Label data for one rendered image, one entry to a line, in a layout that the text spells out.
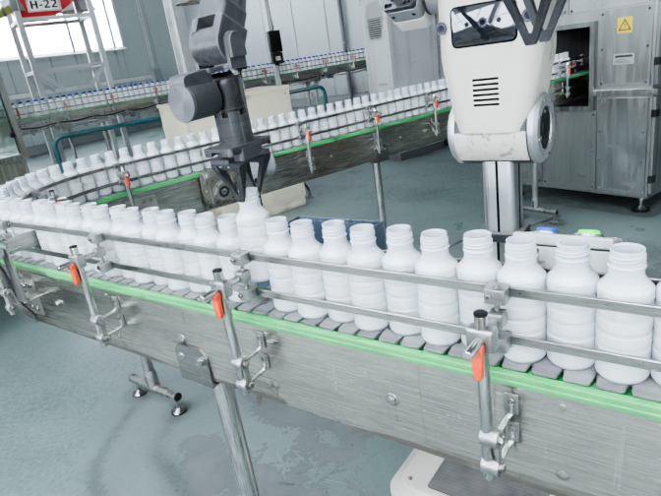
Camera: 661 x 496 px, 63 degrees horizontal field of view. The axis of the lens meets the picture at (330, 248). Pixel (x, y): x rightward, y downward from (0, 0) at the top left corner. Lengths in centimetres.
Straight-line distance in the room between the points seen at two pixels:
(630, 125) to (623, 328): 374
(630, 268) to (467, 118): 72
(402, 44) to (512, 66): 572
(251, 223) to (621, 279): 57
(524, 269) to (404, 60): 633
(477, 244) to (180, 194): 189
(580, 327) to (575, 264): 8
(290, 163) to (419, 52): 462
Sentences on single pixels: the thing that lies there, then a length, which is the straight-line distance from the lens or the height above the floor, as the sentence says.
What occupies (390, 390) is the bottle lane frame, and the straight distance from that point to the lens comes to 87.
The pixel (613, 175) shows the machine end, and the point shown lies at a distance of 452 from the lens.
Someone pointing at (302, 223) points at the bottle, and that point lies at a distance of 90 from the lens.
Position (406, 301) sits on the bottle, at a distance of 81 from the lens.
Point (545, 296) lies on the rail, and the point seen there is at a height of 111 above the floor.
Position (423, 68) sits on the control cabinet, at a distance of 719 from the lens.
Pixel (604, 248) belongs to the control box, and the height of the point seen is 111.
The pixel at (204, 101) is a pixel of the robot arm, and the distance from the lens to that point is 86.
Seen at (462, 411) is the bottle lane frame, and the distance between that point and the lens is 82.
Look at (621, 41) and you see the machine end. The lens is 437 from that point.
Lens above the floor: 142
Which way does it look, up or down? 20 degrees down
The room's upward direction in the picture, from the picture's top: 9 degrees counter-clockwise
